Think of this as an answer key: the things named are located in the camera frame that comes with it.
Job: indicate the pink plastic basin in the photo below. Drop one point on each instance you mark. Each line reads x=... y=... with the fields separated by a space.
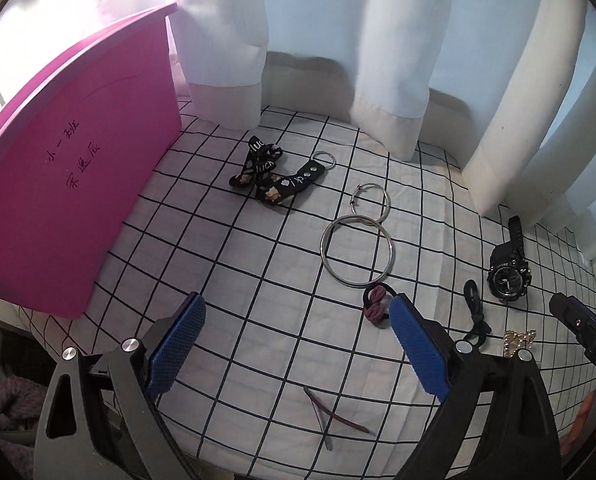
x=78 y=185

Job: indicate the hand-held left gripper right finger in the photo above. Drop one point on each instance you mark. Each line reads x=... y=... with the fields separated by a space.
x=420 y=345

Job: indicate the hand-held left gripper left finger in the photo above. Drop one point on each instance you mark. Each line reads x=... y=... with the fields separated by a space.
x=175 y=345

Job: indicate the white curtain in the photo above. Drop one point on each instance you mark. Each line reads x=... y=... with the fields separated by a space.
x=218 y=35

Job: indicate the gold rhinestone hair clip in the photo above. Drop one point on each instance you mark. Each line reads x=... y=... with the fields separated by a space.
x=520 y=342

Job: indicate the person's right hand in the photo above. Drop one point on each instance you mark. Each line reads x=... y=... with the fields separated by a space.
x=583 y=417

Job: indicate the white black checkered sheet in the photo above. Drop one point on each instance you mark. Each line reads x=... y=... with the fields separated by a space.
x=203 y=240

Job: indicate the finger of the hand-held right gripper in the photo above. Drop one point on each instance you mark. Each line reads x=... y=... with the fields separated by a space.
x=585 y=332

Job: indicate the purple fuzzy cloth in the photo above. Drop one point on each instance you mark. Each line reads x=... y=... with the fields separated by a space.
x=8 y=400

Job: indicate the black wrist watch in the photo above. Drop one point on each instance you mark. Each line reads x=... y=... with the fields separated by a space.
x=506 y=277

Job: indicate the brown hair clip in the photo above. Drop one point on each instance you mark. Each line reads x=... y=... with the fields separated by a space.
x=343 y=421

